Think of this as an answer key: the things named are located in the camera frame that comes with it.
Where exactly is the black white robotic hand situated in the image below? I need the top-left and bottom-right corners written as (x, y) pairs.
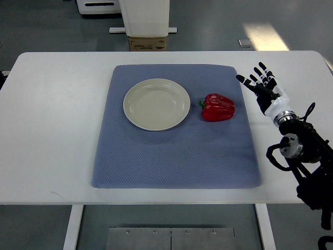
top-left (236, 62), bottom-right (290, 119)

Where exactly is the red bell pepper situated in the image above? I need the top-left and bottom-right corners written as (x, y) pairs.
top-left (198, 93), bottom-right (236, 122)

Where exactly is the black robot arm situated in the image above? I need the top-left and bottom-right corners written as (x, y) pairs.
top-left (266, 103), bottom-right (332, 230)

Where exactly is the cream round plate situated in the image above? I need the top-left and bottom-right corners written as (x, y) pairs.
top-left (123, 79), bottom-right (190, 131)

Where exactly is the metal floor plate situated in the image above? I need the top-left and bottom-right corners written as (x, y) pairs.
top-left (106, 228), bottom-right (236, 249)

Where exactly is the grey floor outlet cover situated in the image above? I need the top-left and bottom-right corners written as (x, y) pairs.
top-left (238, 38), bottom-right (253, 48)

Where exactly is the blue textured mat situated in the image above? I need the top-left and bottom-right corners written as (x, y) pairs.
top-left (92, 64), bottom-right (261, 189)

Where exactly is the right white table leg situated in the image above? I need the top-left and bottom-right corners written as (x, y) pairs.
top-left (255, 204), bottom-right (276, 250)

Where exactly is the white table leg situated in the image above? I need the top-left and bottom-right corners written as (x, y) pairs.
top-left (255, 204), bottom-right (276, 250)
top-left (63, 205), bottom-right (84, 250)

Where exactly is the cardboard box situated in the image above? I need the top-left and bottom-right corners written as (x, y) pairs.
top-left (129, 37), bottom-right (167, 52)

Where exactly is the white cabinet with slot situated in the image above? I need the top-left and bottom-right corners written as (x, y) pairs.
top-left (75, 0), bottom-right (121, 15)

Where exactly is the left white table leg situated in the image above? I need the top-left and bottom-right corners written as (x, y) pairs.
top-left (63, 205), bottom-right (84, 250)

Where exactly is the dark object at left edge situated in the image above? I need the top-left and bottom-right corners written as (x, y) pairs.
top-left (0, 70), bottom-right (10, 89)

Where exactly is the white pedestal base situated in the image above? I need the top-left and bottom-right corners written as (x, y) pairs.
top-left (109, 0), bottom-right (177, 38)

